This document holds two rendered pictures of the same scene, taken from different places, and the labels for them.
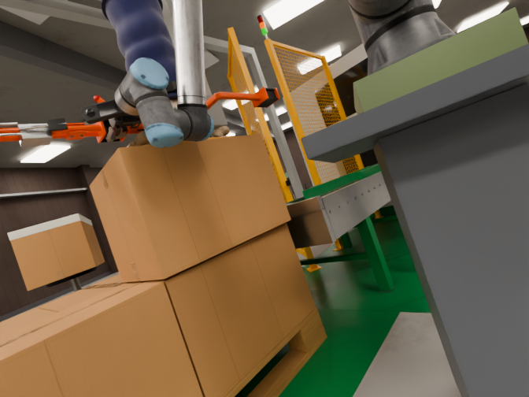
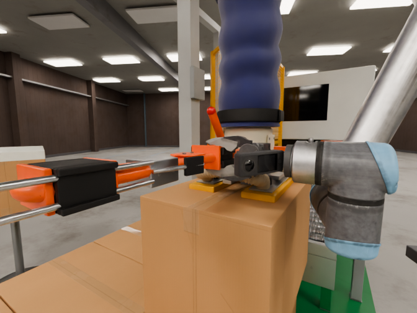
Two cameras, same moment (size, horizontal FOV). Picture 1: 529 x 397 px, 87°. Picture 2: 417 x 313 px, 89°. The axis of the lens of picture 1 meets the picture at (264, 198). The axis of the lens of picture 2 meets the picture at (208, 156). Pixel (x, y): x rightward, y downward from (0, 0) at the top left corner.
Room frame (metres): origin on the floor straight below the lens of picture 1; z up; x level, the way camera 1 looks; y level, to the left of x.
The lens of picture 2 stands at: (0.42, 0.56, 1.14)
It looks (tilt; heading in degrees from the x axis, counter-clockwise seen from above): 7 degrees down; 347
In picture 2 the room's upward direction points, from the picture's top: straight up
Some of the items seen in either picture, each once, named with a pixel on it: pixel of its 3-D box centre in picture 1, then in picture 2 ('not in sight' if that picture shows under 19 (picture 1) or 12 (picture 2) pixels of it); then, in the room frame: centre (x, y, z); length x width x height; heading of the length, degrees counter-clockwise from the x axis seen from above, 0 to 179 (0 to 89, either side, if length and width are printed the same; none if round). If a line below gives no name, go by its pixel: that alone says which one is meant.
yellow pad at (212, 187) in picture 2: not in sight; (224, 174); (1.21, 0.32, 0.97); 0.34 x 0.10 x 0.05; 136
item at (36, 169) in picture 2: not in sight; (71, 181); (0.72, 0.67, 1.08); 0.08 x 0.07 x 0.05; 136
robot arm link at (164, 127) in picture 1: (163, 122); (349, 220); (0.76, 0.19, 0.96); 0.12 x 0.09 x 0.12; 153
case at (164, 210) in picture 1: (196, 203); (240, 235); (1.14, 0.27, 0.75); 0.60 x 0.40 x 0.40; 135
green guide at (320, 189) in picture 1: (345, 179); not in sight; (2.72, -0.82, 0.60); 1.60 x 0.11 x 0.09; 137
